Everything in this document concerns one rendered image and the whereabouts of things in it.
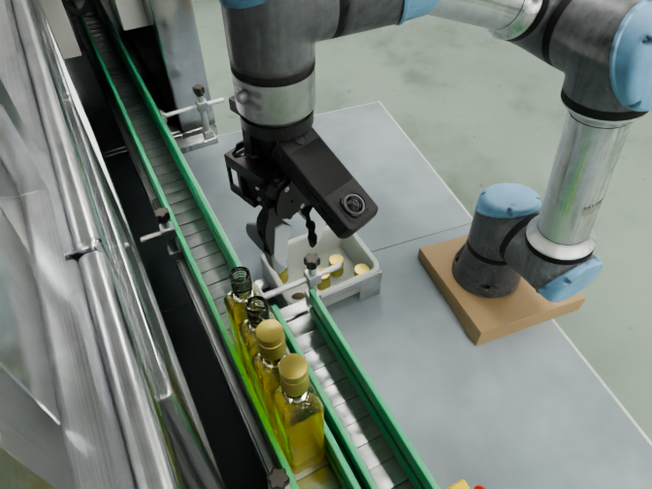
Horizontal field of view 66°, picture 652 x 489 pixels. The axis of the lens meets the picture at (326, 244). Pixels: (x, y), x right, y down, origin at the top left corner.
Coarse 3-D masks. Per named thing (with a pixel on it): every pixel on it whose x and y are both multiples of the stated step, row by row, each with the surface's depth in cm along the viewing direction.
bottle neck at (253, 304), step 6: (252, 300) 67; (258, 300) 67; (264, 300) 67; (246, 306) 66; (252, 306) 68; (258, 306) 68; (264, 306) 66; (246, 312) 67; (252, 312) 66; (258, 312) 66; (264, 312) 66; (252, 318) 67; (258, 318) 66; (264, 318) 67; (252, 324) 68; (258, 324) 67; (252, 330) 69
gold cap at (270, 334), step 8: (264, 320) 62; (272, 320) 62; (256, 328) 62; (264, 328) 62; (272, 328) 62; (280, 328) 62; (256, 336) 61; (264, 336) 61; (272, 336) 61; (280, 336) 61; (264, 344) 61; (272, 344) 61; (280, 344) 62; (264, 352) 62; (272, 352) 62; (280, 352) 63; (272, 360) 63
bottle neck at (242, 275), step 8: (232, 272) 70; (240, 272) 71; (248, 272) 70; (232, 280) 69; (240, 280) 69; (248, 280) 70; (232, 288) 71; (240, 288) 70; (248, 288) 71; (240, 296) 71; (248, 296) 72
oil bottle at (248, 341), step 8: (240, 328) 71; (248, 328) 70; (240, 336) 72; (248, 336) 69; (248, 344) 69; (256, 344) 69; (248, 352) 70; (248, 360) 74; (248, 368) 78; (256, 392) 81
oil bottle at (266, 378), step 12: (288, 348) 69; (252, 360) 68; (252, 372) 70; (264, 372) 66; (276, 372) 66; (264, 384) 66; (276, 384) 66; (264, 396) 68; (264, 408) 74; (276, 432) 77
